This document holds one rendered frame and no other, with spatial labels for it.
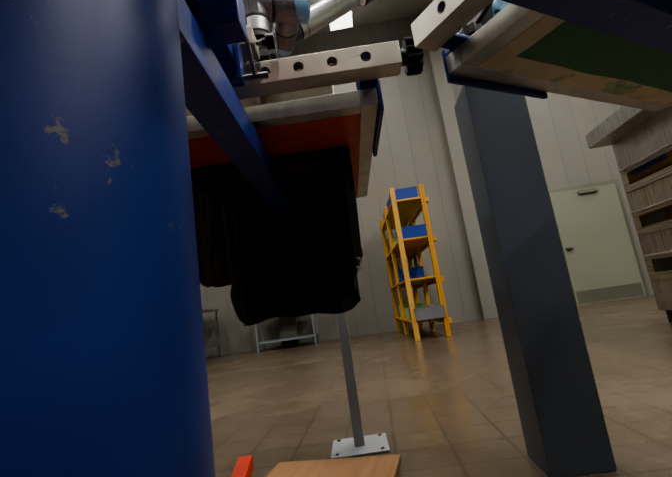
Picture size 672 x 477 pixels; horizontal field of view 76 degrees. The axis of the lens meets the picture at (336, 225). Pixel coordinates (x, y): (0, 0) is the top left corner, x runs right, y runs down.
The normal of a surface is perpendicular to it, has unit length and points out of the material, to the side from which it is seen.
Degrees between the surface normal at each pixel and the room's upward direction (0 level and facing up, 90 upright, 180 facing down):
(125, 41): 90
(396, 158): 90
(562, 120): 90
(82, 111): 90
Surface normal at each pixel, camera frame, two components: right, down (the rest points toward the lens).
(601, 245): -0.09, -0.18
